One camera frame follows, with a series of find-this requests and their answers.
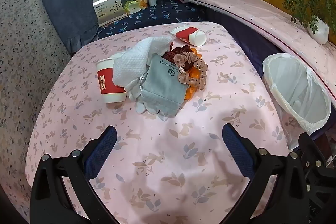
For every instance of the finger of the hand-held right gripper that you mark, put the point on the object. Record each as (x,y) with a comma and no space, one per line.
(312,150)

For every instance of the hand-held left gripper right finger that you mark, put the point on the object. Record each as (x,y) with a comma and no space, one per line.
(236,148)

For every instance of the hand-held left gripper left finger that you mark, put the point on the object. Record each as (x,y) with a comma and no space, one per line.
(105,145)

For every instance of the trash bin with white liner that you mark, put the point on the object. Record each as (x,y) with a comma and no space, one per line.
(296,87)

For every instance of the crushed red sleeve paper cup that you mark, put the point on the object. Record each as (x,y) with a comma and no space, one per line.
(185,33)

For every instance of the white gloves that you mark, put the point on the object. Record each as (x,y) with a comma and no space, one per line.
(140,108)

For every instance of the pink floral tablecloth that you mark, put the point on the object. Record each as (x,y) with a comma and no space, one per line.
(170,161)

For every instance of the plain orange plastic bag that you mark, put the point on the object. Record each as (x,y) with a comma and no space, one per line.
(194,74)

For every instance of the white textured towel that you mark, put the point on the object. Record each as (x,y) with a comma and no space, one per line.
(131,64)

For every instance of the beige polka dot scrunchie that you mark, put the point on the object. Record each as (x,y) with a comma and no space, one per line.
(203,66)

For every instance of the dark purple cloth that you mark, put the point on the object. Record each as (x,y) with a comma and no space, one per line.
(252,40)

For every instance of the dark red velvet scrunchie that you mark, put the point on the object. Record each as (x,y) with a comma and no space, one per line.
(178,50)

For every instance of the green plant in white pot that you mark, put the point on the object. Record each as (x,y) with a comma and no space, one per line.
(319,32)

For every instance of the pink shelf cloth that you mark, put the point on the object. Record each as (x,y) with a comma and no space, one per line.
(262,14)

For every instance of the white and gold card box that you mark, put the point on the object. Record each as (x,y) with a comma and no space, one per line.
(107,8)

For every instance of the small green packet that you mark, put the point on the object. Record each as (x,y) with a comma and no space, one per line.
(132,6)

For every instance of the dark blue floral cloth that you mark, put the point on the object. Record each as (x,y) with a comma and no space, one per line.
(162,14)

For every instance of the yellow floral tin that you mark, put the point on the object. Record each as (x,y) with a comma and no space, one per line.
(141,1)

